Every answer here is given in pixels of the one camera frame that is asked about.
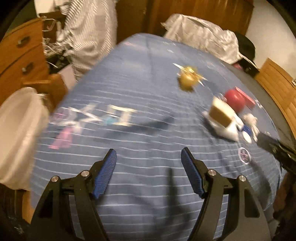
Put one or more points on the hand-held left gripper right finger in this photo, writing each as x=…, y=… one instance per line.
x=192, y=172

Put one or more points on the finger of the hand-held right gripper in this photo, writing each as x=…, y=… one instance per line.
x=272, y=144

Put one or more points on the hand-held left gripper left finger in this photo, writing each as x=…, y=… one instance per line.
x=104, y=173

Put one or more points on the pile of cartons and bags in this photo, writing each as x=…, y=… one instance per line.
x=223, y=115

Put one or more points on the white plastic bucket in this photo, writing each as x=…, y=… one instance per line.
x=20, y=129

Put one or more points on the blue and white wrapper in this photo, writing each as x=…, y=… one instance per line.
x=247, y=133

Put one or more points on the blue checkered bed sheet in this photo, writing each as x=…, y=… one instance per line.
x=138, y=139

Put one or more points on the pink cardboard box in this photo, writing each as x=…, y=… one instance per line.
x=248, y=98

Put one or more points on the wooden bed headboard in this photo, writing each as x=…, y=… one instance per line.
x=279, y=88

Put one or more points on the red apple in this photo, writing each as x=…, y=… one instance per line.
x=234, y=99

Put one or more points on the yellow plastic wrapper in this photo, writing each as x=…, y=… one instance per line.
x=188, y=78

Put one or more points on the small wooden chair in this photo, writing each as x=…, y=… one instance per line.
x=53, y=88

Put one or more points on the black cloth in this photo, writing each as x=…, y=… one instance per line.
x=246, y=48

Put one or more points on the white cardboard box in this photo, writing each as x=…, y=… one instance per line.
x=68, y=73

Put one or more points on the grey striped cloth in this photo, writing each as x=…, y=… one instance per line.
x=90, y=34

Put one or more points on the wooden chest of drawers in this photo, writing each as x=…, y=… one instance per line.
x=20, y=58

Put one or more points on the brown wooden wardrobe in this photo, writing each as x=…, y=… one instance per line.
x=185, y=14

